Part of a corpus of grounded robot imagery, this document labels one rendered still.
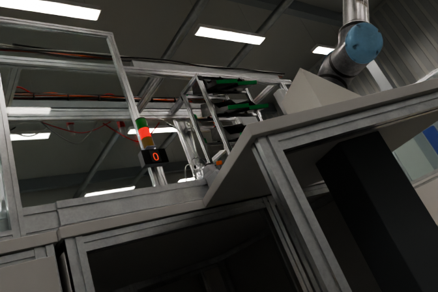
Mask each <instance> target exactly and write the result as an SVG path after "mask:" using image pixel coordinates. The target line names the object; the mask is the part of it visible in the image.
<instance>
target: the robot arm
mask: <svg viewBox="0 0 438 292"><path fill-rule="evenodd" d="M382 47H383V37H382V35H381V33H379V32H378V28H376V27H375V26H374V25H372V24H371V23H370V15H369V1H368V0H343V26H342V27H341V28H340V30H339V32H338V45H337V47H336V48H335V49H334V50H332V51H330V52H329V53H328V54H327V55H326V57H325V58H324V59H323V62H322V64H321V68H320V69H319V72H318V74H317V75H318V76H319V77H321V78H324V79H326V80H328V81H330V82H332V83H335V84H336V85H339V86H341V87H343V88H345V89H348V87H349V84H350V83H351V81H352V80H353V79H354V78H355V77H356V76H357V75H358V74H359V73H360V72H361V71H362V70H363V69H364V68H365V67H366V66H367V65H368V64H369V63H370V62H371V61H373V60H374V59H375V58H376V57H377V55H378V54H379V52H380V51H381V49H382Z"/></svg>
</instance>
